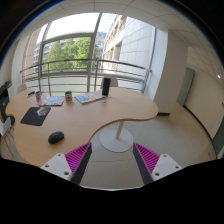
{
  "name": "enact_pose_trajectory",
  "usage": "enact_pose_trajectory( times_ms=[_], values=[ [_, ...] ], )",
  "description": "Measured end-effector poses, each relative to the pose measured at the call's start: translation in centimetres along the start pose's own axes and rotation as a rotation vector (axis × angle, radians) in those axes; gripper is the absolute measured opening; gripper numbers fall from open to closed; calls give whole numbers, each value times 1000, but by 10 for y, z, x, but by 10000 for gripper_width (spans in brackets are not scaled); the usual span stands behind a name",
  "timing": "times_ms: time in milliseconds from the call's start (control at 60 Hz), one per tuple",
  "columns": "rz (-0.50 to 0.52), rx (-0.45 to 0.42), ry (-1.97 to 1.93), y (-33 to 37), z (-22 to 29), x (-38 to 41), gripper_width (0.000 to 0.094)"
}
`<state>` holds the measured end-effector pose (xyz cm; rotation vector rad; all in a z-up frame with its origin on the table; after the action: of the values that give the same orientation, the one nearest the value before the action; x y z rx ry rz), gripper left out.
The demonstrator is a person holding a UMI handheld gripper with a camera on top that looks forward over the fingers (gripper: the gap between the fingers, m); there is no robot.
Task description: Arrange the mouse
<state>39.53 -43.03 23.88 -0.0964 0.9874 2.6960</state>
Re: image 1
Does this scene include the pink ridged gripper left finger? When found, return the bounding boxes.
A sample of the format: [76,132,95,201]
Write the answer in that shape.
[40,142,93,186]

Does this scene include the pink ridged gripper right finger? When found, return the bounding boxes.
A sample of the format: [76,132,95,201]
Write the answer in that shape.
[132,142,184,186]

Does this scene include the black computer mouse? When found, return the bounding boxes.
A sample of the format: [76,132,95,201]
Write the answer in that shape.
[48,131,64,144]

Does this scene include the black mouse pad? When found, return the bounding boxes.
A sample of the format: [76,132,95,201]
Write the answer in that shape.
[21,107,51,126]

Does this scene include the wooden kidney-shaped table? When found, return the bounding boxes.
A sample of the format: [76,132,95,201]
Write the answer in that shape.
[6,87,158,167]

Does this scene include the open blue booklet right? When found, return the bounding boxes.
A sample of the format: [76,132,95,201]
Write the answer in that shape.
[76,91,104,104]

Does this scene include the colourful magazine left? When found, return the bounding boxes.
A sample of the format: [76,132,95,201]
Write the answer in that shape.
[41,96,65,106]

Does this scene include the white printed mug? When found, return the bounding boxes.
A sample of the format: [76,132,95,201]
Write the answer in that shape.
[65,90,72,102]

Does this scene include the small grey can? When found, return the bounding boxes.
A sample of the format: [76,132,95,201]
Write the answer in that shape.
[35,91,41,102]

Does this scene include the black cylindrical speaker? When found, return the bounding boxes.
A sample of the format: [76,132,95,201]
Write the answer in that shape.
[102,77,111,96]

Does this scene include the metal balcony railing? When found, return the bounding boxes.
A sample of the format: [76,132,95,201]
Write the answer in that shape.
[20,59,151,95]

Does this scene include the green door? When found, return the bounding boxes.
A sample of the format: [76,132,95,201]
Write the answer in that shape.
[177,68,195,106]

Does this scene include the white chair behind table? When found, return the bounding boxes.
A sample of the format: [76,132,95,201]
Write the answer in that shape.
[16,84,27,94]

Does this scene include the black office chair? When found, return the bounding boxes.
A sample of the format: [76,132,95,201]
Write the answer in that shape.
[0,81,15,121]

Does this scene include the white table pedestal base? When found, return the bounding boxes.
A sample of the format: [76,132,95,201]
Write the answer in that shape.
[99,122,133,153]

